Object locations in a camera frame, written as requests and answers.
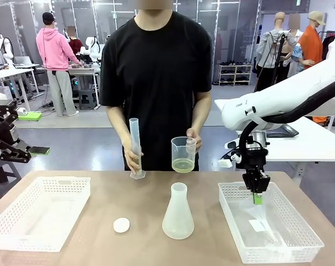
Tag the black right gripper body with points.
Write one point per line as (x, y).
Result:
(253, 160)

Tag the grey metal stool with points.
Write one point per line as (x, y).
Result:
(2, 180)

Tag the person in black t-shirt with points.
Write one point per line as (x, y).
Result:
(156, 83)

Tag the person in dark red top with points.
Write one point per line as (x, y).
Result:
(74, 41)

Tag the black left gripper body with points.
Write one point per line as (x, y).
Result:
(1, 133)

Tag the black camera tripod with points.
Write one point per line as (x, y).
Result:
(278, 58)

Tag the figure in white blue clothes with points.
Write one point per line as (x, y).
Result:
(293, 52)

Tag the clear plastic measuring beaker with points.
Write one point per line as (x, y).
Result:
(182, 158)

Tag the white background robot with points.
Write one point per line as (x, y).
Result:
(5, 51)
(93, 48)

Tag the white round flask cap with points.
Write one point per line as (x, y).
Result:
(121, 225)

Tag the white perforated plastic basket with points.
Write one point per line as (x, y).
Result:
(294, 249)
(37, 213)

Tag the person's left hand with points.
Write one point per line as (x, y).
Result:
(198, 140)

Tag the green flat box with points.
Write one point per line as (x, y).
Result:
(30, 115)

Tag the wooden shoe rack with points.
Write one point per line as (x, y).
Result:
(235, 74)

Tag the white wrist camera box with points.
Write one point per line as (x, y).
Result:
(226, 163)

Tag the clear plastic graduated cylinder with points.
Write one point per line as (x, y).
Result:
(135, 138)

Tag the grey open laptop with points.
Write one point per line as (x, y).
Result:
(22, 61)

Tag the person's left forearm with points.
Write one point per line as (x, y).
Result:
(201, 113)

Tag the mannequin in grey shirt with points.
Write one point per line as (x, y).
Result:
(269, 52)

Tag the mannequin in orange shirt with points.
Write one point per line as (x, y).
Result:
(312, 47)

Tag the black step stool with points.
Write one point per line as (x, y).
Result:
(88, 99)

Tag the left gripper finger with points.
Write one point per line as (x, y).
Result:
(23, 151)
(4, 109)

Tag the person in pink hoodie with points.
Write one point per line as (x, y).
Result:
(56, 55)

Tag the clear plastic bag with label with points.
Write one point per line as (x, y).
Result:
(261, 221)

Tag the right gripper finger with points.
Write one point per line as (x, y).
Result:
(253, 195)
(260, 197)

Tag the white workshop desk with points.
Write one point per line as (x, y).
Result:
(9, 74)

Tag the black plastic tray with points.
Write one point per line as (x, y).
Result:
(286, 131)

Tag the translucent plastic Erlenmeyer flask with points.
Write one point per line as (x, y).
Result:
(178, 221)

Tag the person's right hand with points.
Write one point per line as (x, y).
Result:
(131, 160)

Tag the person's right forearm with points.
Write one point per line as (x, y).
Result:
(120, 124)

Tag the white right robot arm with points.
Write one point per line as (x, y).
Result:
(294, 94)

